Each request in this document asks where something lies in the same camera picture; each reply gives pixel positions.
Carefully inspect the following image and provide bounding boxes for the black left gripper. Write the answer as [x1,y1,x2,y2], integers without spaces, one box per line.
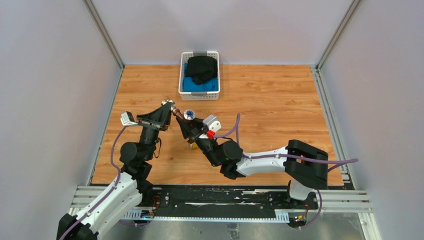
[136,103,175,162]

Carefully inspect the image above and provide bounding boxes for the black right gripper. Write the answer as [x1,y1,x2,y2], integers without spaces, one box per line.
[177,112,221,167]

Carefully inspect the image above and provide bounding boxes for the brown faucet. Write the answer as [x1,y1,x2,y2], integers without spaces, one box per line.
[172,108,196,123]

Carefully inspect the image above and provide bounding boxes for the silver pipe fitting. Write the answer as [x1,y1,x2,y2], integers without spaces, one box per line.
[161,99,176,114]

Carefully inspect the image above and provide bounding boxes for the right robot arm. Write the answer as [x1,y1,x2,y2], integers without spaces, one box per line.
[176,115,328,209]

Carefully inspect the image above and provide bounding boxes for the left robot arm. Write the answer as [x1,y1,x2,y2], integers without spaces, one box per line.
[56,100,175,240]

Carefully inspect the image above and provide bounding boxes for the blue cloth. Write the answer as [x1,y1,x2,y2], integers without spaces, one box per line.
[182,75,219,92]

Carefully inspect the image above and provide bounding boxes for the white plastic basket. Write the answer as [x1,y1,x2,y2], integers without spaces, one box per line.
[178,51,221,101]

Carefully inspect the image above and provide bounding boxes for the black cloth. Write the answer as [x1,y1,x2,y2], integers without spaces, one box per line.
[185,55,218,85]

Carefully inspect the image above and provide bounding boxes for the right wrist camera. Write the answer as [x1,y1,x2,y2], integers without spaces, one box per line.
[202,114,222,133]

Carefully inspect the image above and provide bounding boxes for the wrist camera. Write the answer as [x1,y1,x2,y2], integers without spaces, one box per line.
[202,114,222,133]
[120,111,138,127]

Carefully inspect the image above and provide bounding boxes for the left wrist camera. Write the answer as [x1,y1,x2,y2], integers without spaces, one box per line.
[120,111,138,127]

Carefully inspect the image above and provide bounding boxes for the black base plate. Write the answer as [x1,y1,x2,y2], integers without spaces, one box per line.
[135,185,320,219]

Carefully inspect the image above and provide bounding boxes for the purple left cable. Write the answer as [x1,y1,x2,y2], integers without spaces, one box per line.
[57,125,128,240]

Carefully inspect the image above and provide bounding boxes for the aluminium frame rail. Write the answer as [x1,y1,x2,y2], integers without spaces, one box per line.
[71,185,374,223]

